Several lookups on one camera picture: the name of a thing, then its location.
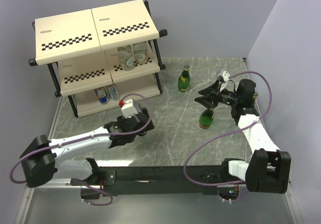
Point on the green glass bottle middle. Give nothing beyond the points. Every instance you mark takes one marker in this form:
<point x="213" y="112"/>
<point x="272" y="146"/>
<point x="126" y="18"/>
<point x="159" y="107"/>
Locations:
<point x="206" y="118"/>

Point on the clear soda water bottle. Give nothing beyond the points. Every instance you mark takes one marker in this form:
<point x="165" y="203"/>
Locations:
<point x="140" y="52"/>
<point x="126" y="58"/>

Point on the green glass bottle right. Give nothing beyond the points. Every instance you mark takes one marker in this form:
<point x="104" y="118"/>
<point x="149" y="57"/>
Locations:
<point x="255" y="96"/>

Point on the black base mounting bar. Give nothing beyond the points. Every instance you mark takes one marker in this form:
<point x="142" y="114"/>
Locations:
<point x="159" y="179"/>

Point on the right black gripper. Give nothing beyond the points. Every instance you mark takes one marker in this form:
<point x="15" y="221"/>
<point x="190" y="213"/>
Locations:
<point x="214" y="95"/>

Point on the silver energy drink can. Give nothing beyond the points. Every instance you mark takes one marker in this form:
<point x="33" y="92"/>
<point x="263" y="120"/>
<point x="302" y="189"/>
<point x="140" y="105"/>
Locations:
<point x="113" y="91"/>
<point x="101" y="95"/>

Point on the green glass bottle back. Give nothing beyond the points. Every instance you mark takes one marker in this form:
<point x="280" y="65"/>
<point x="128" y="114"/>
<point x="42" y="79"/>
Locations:
<point x="184" y="79"/>

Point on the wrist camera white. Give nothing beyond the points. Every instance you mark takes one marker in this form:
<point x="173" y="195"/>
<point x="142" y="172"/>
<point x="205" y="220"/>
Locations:
<point x="223" y="78"/>
<point x="129" y="108"/>

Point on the beige three-tier shelf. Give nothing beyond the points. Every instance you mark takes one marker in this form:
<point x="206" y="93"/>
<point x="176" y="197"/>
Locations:
<point x="80" y="51"/>

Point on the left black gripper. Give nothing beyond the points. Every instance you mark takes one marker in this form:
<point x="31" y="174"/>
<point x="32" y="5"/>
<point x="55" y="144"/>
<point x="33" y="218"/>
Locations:
<point x="148" y="127"/>

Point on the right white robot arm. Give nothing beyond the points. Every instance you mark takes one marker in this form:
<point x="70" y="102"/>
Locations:
<point x="269" y="167"/>

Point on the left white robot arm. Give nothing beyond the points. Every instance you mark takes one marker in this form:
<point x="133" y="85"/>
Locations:
<point x="44" y="159"/>

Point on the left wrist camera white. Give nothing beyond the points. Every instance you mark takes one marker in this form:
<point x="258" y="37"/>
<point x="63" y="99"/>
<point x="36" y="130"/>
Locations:
<point x="129" y="108"/>

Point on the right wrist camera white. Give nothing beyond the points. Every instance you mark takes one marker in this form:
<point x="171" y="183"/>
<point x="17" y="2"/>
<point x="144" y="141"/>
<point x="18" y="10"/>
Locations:
<point x="223" y="78"/>

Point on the green glass bottle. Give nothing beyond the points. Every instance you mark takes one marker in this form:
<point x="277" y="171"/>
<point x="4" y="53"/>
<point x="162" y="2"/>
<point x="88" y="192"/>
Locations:
<point x="206" y="118"/>
<point x="255" y="96"/>
<point x="184" y="79"/>

